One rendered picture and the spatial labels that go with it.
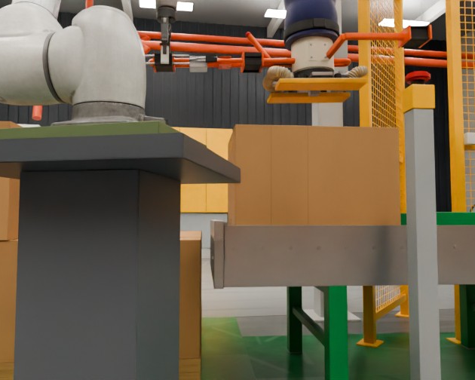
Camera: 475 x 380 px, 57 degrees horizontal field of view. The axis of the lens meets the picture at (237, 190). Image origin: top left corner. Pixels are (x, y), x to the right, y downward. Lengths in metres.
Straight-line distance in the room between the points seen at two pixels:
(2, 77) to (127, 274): 0.49
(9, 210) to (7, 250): 0.13
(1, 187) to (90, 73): 0.78
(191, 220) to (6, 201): 7.50
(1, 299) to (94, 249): 0.84
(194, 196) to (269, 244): 7.62
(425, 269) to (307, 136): 0.60
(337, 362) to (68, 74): 1.12
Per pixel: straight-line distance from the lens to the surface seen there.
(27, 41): 1.05
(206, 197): 8.98
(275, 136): 1.57
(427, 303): 1.35
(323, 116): 2.83
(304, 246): 1.40
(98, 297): 0.87
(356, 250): 1.45
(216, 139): 9.14
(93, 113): 0.94
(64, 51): 1.00
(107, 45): 0.97
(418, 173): 1.33
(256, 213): 1.53
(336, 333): 1.47
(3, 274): 1.66
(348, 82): 1.74
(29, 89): 1.04
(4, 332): 1.69
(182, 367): 1.59
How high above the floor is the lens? 0.62
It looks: 4 degrees up
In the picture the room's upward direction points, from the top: straight up
